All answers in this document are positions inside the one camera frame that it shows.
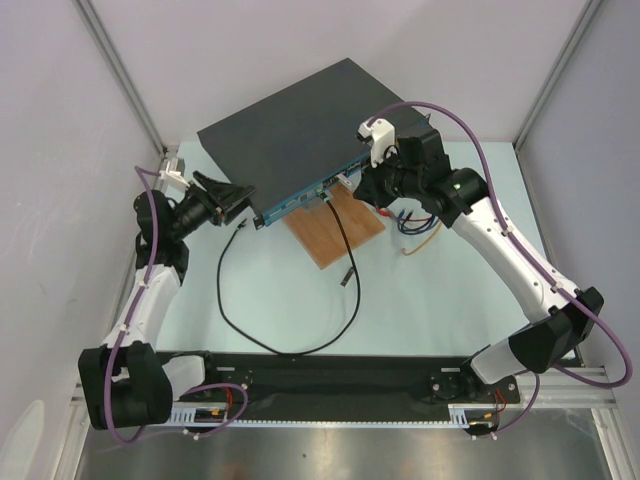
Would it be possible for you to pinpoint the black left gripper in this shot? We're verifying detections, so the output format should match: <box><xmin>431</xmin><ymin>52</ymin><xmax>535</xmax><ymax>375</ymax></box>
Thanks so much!
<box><xmin>169</xmin><ymin>171</ymin><xmax>256</xmax><ymax>241</ymax></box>

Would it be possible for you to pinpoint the silver SFP module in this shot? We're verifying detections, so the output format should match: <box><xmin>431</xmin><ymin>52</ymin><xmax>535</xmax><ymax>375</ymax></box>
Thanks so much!
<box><xmin>340</xmin><ymin>267</ymin><xmax>355</xmax><ymax>287</ymax></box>
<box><xmin>336</xmin><ymin>173</ymin><xmax>354</xmax><ymax>192</ymax></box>

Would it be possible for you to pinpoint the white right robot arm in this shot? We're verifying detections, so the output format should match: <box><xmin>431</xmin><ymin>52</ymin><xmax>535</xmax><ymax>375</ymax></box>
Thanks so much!
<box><xmin>353</xmin><ymin>119</ymin><xmax>604</xmax><ymax>402</ymax></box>

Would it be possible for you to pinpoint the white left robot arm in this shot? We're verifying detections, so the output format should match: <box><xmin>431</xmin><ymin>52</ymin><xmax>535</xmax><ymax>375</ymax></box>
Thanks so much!
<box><xmin>78</xmin><ymin>170</ymin><xmax>254</xmax><ymax>431</ymax></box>

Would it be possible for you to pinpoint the wooden board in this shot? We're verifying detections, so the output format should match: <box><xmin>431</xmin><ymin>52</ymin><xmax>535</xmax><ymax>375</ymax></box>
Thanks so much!
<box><xmin>284</xmin><ymin>184</ymin><xmax>385</xmax><ymax>270</ymax></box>

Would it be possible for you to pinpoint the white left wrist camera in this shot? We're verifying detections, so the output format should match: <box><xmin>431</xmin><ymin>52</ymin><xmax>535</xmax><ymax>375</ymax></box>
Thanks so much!
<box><xmin>159</xmin><ymin>157</ymin><xmax>190</xmax><ymax>192</ymax></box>

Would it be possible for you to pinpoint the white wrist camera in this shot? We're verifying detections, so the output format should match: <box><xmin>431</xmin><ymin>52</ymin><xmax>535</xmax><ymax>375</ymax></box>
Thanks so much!
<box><xmin>357</xmin><ymin>118</ymin><xmax>396</xmax><ymax>168</ymax></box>
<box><xmin>159</xmin><ymin>157</ymin><xmax>190</xmax><ymax>192</ymax></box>

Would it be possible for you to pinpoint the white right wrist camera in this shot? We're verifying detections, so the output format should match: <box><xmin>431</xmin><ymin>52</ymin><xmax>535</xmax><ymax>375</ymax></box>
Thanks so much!
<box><xmin>357</xmin><ymin>118</ymin><xmax>396</xmax><ymax>168</ymax></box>

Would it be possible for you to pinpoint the black cable teal plug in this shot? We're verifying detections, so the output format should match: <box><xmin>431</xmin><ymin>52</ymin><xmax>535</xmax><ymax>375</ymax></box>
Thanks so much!
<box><xmin>216</xmin><ymin>195</ymin><xmax>363</xmax><ymax>357</ymax></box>

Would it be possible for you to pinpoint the blue patch cable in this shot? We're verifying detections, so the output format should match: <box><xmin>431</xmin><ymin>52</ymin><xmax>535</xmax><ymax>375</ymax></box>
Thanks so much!
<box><xmin>394</xmin><ymin>209</ymin><xmax>441</xmax><ymax>236</ymax></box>

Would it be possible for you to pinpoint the dark network switch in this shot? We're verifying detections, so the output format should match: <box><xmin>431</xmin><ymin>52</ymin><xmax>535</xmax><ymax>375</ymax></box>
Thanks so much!
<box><xmin>198</xmin><ymin>58</ymin><xmax>401</xmax><ymax>228</ymax></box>

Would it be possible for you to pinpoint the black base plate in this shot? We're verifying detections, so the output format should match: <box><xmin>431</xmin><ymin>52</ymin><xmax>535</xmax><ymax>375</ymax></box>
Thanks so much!
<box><xmin>180</xmin><ymin>351</ymin><xmax>520</xmax><ymax>424</ymax></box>

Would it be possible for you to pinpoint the aluminium frame rail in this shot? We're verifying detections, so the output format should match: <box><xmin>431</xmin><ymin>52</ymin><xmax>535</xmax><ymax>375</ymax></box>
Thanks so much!
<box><xmin>69</xmin><ymin>0</ymin><xmax>177</xmax><ymax>301</ymax></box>

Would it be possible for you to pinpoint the white slotted cable duct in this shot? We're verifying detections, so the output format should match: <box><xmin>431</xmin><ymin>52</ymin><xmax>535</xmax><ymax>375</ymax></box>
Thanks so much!
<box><xmin>169</xmin><ymin>403</ymin><xmax>499</xmax><ymax>429</ymax></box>

